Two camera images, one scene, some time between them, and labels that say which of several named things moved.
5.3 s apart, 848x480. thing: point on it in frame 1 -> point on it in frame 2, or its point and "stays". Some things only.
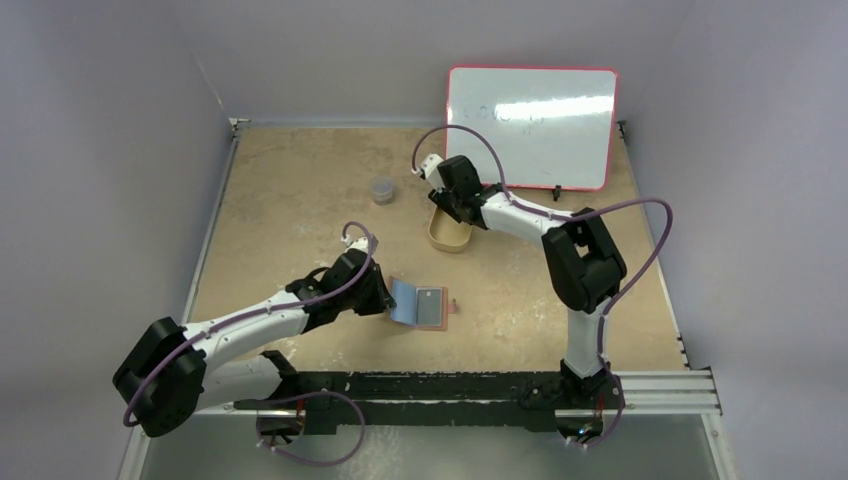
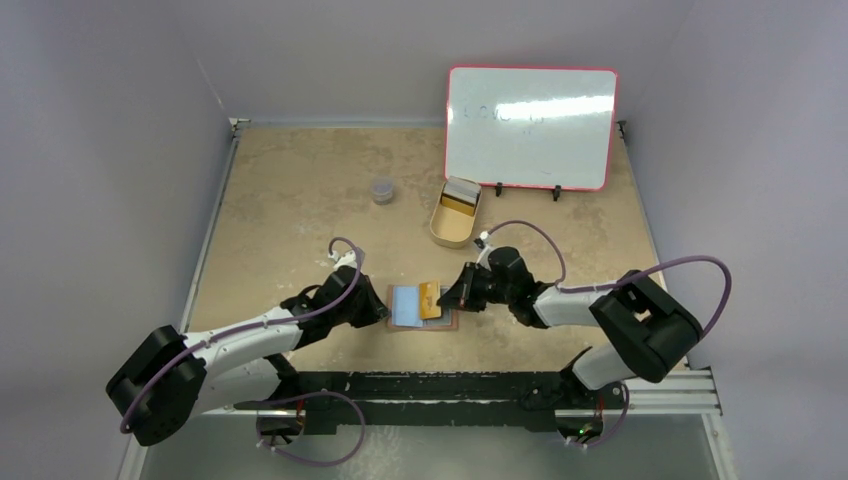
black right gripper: [448, 203] -> [467, 288]
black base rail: [450, 401] stays
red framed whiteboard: [554, 127] stays
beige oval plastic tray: [447, 234] stays
